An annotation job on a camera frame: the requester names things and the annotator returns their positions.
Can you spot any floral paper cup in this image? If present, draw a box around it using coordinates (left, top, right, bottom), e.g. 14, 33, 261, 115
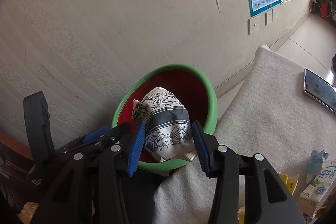
131, 87, 197, 162

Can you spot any yellow snack packet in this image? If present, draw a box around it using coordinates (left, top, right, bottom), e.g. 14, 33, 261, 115
278, 173, 299, 195

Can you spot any white milk carton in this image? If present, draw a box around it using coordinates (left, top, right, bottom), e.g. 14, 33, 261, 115
298, 159, 336, 218

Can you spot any green red trash bin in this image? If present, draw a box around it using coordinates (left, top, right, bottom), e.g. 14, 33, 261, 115
112, 64, 218, 171

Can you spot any white table cloth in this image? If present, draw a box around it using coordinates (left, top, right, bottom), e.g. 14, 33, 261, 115
153, 46, 335, 223

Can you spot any black smartphone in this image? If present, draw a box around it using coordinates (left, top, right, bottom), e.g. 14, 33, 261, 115
303, 68, 336, 113

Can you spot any red small bin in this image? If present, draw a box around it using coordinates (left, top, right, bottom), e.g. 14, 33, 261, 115
319, 2, 329, 20

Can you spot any white double wall socket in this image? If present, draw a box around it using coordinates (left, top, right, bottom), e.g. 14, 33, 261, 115
265, 7, 278, 26

